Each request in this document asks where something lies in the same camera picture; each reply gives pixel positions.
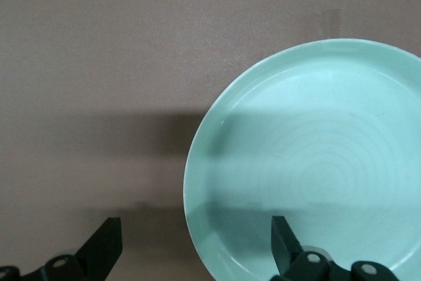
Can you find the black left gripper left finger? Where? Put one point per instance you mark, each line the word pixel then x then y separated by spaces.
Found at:
pixel 95 254

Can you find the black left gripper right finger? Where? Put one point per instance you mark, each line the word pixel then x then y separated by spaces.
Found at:
pixel 296 261

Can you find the pale green round plate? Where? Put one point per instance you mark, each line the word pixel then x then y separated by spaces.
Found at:
pixel 312 146

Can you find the brown table cover sheet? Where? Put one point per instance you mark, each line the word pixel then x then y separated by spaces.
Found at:
pixel 98 64

